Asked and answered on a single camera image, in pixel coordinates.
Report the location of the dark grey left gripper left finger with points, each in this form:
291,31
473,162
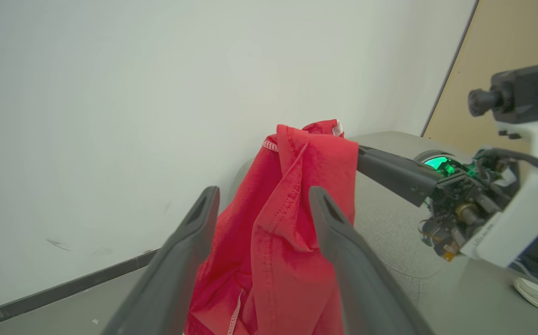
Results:
176,270

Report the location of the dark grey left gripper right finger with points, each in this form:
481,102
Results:
362,288

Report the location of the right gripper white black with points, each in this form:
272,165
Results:
520,218

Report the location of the red garment with white stripes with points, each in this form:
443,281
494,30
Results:
278,223

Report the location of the dark grey baseboard strip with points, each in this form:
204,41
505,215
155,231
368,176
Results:
64,291

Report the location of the beige wooden door panel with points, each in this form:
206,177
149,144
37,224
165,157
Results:
506,37

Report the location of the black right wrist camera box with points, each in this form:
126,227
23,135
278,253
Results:
529,93

